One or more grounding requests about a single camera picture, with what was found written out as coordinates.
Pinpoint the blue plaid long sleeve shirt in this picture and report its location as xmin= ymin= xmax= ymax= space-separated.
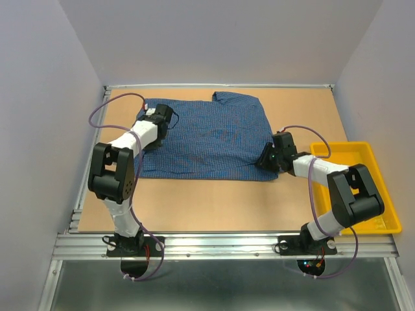
xmin=134 ymin=91 xmax=278 ymax=181

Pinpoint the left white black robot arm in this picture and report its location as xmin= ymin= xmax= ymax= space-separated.
xmin=88 ymin=104 xmax=175 ymax=257

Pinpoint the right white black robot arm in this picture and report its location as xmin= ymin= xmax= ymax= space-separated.
xmin=255 ymin=132 xmax=385 ymax=255

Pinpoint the yellow plastic tray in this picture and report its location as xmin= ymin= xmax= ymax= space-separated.
xmin=310 ymin=142 xmax=402 ymax=235

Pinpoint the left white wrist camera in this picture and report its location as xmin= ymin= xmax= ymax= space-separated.
xmin=143 ymin=104 xmax=156 ymax=116

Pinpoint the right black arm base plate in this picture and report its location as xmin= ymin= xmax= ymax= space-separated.
xmin=274 ymin=235 xmax=337 ymax=256

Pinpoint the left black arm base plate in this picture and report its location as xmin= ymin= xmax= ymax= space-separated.
xmin=102 ymin=235 xmax=161 ymax=259

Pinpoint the aluminium front rail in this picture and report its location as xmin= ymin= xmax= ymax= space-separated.
xmin=52 ymin=232 xmax=399 ymax=260

